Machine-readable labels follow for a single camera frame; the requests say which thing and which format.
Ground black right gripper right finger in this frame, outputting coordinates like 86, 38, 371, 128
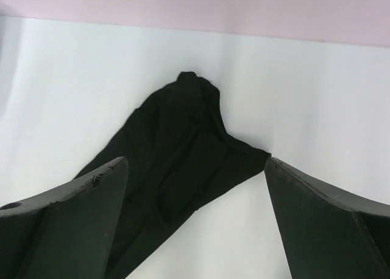
264, 158, 389, 278

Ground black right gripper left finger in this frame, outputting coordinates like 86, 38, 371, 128
1, 157, 129, 278

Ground black graphic t-shirt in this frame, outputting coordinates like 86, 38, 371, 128
81, 72, 270, 278

